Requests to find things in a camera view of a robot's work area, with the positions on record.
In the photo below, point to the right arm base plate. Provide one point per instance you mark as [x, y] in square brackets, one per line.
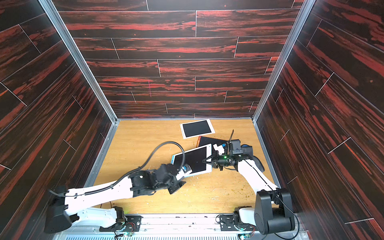
[227, 223]

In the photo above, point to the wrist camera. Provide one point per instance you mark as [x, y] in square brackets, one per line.
[234, 147]
[185, 170]

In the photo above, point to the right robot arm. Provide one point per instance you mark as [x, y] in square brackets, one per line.
[273, 212]

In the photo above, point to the aluminium frame left post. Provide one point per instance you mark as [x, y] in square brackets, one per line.
[58, 23]

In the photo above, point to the aluminium front rail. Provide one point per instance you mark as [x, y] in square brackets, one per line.
[177, 227]

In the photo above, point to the white teal drawing tablet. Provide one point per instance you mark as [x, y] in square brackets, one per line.
[194, 159]

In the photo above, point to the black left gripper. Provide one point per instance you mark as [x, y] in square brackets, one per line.
[177, 186]

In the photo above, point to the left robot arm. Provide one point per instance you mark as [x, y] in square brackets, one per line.
[76, 207]

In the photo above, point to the aluminium frame right post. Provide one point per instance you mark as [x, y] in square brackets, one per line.
[291, 40]

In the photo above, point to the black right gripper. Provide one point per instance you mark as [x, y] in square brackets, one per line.
[215, 160]

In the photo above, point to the dark grey wiping cloth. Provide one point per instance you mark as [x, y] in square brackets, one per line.
[248, 150]

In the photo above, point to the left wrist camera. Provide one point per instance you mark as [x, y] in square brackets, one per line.
[185, 170]

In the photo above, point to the red drawing tablet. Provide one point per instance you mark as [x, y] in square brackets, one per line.
[202, 141]

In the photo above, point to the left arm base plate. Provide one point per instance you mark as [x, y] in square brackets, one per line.
[131, 224]

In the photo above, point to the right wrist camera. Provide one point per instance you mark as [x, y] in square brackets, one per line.
[234, 147]

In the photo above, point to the aluminium frame post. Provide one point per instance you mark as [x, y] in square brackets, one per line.
[291, 40]
[58, 23]

